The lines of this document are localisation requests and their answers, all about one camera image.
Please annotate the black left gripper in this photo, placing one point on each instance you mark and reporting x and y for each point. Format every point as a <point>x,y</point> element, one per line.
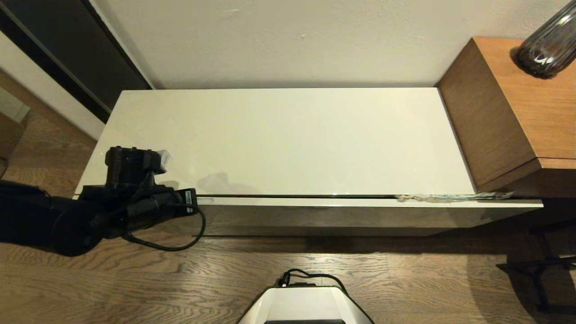
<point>162,204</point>

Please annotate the green printed snack bag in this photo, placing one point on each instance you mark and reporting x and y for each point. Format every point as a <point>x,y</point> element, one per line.
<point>450,197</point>

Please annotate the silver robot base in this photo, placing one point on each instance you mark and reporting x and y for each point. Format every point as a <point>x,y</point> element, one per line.
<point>306,306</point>

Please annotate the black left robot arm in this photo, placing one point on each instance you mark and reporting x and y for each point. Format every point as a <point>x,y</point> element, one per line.
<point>36,216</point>

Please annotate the glossy white low cabinet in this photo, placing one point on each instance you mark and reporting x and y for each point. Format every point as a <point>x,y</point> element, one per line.
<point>288,139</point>

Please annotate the brown box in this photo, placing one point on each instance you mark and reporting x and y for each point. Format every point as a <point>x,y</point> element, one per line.
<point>9,139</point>

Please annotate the dark sliding door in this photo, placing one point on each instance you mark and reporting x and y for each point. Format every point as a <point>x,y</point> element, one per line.
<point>67,49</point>

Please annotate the brown wooden side cabinet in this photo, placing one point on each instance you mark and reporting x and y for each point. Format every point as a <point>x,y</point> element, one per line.
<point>508,117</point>

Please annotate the dark ribbed glass vase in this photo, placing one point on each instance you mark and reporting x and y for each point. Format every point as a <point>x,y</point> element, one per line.
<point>546,49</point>

